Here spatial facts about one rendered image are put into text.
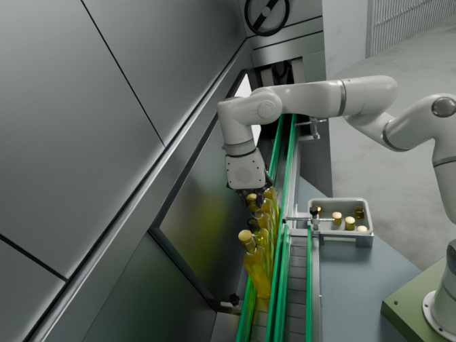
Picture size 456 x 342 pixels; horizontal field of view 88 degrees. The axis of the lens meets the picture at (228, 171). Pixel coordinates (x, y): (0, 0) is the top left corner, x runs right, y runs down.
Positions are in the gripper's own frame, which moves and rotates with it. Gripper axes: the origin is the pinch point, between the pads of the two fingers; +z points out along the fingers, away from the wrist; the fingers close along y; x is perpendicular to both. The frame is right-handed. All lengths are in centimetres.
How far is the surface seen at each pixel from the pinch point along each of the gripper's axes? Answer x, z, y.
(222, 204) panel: 3.9, 4.0, -11.8
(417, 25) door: 492, -25, 179
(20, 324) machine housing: -48, -14, -15
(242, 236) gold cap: -11.6, 3.3, -0.5
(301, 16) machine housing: 84, -49, 14
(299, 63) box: 100, -28, 10
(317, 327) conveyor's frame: -12.8, 32.9, 15.0
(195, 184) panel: -7.4, -10.0, -11.8
